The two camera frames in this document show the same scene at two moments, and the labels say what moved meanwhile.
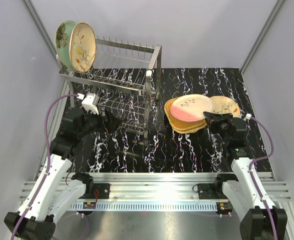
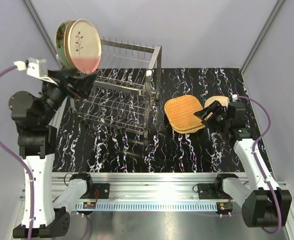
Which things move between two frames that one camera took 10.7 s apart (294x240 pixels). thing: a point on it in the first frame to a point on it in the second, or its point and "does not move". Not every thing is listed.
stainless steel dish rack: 126,76 does not move
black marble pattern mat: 144,142 does not move
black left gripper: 112,123 to 83,84
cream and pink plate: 191,107 to 84,45
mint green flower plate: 62,40 does not move
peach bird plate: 82,47 to 66,39
